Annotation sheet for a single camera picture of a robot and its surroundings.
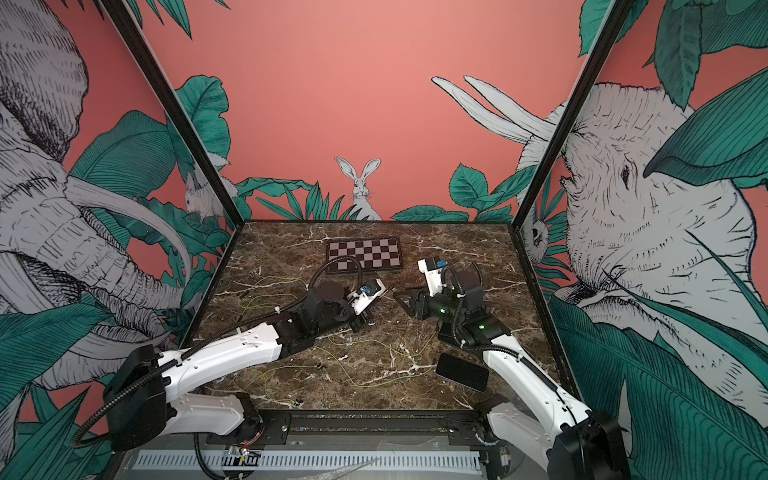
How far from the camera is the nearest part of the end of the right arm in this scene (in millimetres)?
661

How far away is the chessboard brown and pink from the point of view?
106 cm

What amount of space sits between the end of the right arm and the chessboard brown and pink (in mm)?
384
